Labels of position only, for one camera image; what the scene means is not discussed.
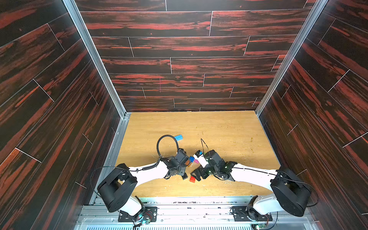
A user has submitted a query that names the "light blue long lego brick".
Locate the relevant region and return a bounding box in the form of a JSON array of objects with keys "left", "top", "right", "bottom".
[{"left": 174, "top": 135, "right": 184, "bottom": 141}]

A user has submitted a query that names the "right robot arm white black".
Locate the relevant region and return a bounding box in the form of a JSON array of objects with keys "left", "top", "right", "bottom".
[{"left": 191, "top": 150, "right": 311, "bottom": 221}]

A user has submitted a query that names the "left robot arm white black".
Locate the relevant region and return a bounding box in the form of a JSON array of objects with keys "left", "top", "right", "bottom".
[{"left": 97, "top": 148, "right": 191, "bottom": 216}]

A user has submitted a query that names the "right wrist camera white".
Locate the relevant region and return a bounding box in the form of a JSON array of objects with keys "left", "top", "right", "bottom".
[{"left": 194, "top": 150, "right": 208, "bottom": 168}]

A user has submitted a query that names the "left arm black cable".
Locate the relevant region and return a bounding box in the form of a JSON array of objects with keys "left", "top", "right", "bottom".
[{"left": 90, "top": 134, "right": 180, "bottom": 202}]

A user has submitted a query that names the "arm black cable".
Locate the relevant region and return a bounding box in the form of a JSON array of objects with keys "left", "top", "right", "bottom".
[
  {"left": 90, "top": 134, "right": 180, "bottom": 202},
  {"left": 200, "top": 138, "right": 210, "bottom": 158}
]

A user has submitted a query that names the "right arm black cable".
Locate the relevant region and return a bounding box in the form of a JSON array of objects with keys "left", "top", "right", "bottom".
[{"left": 200, "top": 138, "right": 210, "bottom": 158}]

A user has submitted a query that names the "aluminium front rail frame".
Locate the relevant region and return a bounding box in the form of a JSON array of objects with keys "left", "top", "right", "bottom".
[{"left": 75, "top": 196, "right": 320, "bottom": 230}]

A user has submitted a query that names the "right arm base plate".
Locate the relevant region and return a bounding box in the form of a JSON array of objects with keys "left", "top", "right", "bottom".
[{"left": 230, "top": 206, "right": 273, "bottom": 222}]

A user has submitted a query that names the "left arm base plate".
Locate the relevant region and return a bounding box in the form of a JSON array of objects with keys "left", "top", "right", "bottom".
[{"left": 118, "top": 207, "right": 158, "bottom": 225}]

